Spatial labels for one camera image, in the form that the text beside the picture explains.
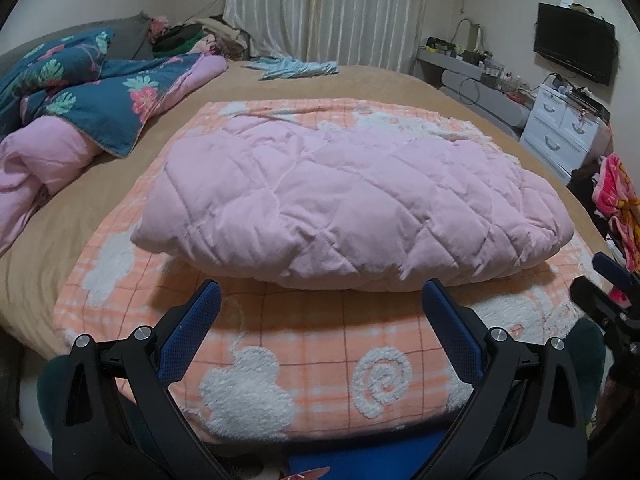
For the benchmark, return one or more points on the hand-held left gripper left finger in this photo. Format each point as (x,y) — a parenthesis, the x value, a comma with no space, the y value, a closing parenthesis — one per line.
(192,335)

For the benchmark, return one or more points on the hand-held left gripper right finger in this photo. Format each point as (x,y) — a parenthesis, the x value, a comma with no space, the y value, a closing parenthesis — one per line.
(452,335)

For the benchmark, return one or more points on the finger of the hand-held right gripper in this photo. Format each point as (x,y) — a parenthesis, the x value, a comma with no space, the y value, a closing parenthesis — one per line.
(615,272)
(595,297)

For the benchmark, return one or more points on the pink quilted jacket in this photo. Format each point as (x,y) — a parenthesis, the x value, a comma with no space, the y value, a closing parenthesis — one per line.
(325,200)

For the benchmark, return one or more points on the dark clothes heap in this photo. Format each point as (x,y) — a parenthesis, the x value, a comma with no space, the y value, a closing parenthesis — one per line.
(582,177)

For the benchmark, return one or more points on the pile of mixed clothes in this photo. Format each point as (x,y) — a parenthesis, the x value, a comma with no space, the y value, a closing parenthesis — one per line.
(200,35)

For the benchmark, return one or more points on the person's dark teal clothing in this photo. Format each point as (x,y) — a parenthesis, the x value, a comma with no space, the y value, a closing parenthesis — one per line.
(585,360)

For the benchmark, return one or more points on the pink printed towel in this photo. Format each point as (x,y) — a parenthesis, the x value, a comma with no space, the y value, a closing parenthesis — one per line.
(617,195)

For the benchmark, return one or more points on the orange plaid blanket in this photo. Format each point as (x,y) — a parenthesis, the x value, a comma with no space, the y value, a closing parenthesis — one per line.
(300,360)

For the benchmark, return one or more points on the person's blue garment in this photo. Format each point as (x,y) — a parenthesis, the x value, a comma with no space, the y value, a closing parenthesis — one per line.
(375,455)

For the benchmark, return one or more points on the white drawer cabinet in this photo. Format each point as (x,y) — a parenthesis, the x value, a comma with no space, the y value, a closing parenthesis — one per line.
(555,130)

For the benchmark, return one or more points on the bed with tan sheet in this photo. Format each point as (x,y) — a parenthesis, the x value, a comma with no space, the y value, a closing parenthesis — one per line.
(50,260)

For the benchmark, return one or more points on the clutter on drawer cabinet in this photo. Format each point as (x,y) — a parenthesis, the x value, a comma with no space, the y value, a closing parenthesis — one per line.
(585,97)

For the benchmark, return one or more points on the grey dressing table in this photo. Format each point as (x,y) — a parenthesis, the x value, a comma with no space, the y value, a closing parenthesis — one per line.
(500,105)

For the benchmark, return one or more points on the clutter of cosmetics bottles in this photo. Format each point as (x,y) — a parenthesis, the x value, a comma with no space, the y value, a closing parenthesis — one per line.
(490,67)

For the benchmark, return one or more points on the blue floral quilt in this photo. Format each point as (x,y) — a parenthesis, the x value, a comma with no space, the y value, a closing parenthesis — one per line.
(100,105)

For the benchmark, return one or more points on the oval table mirror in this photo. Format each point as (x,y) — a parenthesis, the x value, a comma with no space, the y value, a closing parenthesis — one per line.
(475,35)

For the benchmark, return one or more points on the light blue garment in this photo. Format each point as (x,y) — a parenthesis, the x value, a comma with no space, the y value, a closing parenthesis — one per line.
(295,67)

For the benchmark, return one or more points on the grey headboard cushion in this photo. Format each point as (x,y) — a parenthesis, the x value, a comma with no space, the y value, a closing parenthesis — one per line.
(132,35)

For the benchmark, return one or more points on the white curtain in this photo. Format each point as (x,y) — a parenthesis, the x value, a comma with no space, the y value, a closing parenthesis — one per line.
(325,10)

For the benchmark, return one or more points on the black wall television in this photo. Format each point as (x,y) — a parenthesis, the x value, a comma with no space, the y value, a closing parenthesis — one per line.
(575,42)

